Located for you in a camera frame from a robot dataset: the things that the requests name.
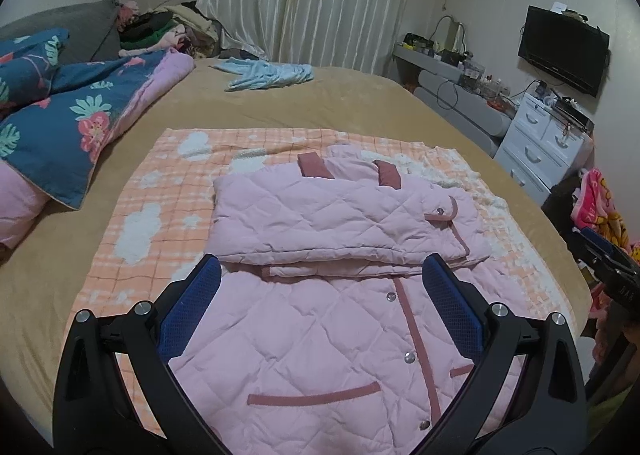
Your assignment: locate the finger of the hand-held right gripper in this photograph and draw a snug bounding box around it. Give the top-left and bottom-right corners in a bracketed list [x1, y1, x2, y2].
[580, 227, 632, 266]

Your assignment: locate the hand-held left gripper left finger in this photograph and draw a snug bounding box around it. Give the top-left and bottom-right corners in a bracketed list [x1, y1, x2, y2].
[52, 254, 223, 455]

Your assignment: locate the pile of clothes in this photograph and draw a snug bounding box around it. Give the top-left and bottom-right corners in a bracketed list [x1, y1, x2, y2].
[117, 0, 226, 58]

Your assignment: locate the white drawer cabinet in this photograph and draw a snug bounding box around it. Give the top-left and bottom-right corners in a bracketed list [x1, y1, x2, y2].
[494, 94, 596, 206]

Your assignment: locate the blue floral duvet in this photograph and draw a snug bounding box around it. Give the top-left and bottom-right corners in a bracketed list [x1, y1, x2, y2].
[0, 29, 196, 250]

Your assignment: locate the pink printed blanket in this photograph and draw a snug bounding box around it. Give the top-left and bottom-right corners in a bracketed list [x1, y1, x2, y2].
[570, 167, 640, 266]

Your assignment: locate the grey dressing desk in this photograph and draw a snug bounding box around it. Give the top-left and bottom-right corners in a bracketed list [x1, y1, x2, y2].
[392, 42, 513, 138]

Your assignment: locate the oval desk mirror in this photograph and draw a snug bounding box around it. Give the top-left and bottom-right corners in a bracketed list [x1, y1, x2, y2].
[432, 15, 468, 56]

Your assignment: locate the bed with tan sheet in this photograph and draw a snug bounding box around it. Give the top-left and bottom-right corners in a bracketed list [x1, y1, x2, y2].
[0, 57, 593, 416]

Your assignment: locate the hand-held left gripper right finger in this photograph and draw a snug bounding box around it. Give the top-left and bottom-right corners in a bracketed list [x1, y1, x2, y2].
[422, 255, 588, 455]

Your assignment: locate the grey pillow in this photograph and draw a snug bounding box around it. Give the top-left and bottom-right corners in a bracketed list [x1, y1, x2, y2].
[0, 0, 123, 66]

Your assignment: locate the pink quilted jacket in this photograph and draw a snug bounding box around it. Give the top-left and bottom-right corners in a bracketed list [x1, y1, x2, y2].
[165, 144, 533, 441]

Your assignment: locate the dark cloth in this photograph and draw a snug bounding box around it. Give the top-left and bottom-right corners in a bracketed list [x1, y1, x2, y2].
[541, 170, 586, 236]

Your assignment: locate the light blue garment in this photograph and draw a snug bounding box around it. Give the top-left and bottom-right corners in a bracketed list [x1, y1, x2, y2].
[210, 59, 315, 92]

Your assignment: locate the white striped curtain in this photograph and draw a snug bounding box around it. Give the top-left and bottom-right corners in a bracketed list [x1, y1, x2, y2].
[196, 0, 421, 83]

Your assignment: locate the orange checked blanket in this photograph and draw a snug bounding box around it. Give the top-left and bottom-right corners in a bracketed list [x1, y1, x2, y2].
[67, 127, 581, 441]

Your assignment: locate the black wall television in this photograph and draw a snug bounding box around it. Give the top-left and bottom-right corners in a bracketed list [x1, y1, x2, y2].
[517, 5, 611, 98]

